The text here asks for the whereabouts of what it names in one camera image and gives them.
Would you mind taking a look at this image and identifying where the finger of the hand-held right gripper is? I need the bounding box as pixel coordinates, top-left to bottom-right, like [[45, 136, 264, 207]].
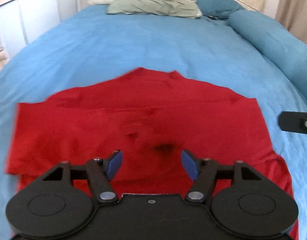
[[277, 111, 307, 135]]

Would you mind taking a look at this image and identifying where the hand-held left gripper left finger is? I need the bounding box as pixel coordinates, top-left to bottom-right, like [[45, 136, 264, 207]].
[[42, 150, 123, 203]]

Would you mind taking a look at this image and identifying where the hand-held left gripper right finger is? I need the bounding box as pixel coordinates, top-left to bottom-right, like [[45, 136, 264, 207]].
[[182, 149, 263, 203]]

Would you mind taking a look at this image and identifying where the red t-shirt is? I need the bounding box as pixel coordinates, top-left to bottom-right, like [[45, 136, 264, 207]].
[[5, 67, 299, 240]]

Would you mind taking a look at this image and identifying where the teal rolled duvet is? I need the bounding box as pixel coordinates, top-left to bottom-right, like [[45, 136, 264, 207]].
[[197, 0, 307, 98]]

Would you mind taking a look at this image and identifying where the beige curtain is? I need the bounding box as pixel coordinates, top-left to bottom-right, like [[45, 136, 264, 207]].
[[275, 0, 307, 49]]

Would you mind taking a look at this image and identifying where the blue bed sheet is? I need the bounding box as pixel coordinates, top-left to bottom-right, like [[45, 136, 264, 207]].
[[0, 4, 307, 240]]

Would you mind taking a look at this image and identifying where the green pillow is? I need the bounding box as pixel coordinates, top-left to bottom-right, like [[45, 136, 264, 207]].
[[107, 0, 203, 20]]

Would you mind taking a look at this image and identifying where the white cabinet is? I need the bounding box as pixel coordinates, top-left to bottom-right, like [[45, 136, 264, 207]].
[[0, 0, 62, 63]]

